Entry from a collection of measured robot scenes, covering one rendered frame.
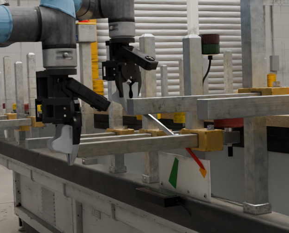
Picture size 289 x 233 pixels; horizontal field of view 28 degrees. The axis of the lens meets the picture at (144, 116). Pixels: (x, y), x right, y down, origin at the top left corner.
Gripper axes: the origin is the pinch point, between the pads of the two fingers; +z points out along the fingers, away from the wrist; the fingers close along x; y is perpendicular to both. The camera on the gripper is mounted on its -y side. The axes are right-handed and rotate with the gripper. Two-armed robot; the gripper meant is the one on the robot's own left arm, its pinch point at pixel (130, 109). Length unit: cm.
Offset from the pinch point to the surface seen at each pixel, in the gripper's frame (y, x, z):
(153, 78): -1.0, -9.0, -8.5
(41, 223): 177, -95, 75
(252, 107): -67, 41, -3
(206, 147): -30.3, 4.9, 8.7
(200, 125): -24.4, -0.3, 3.8
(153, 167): -0.6, -7.9, 17.2
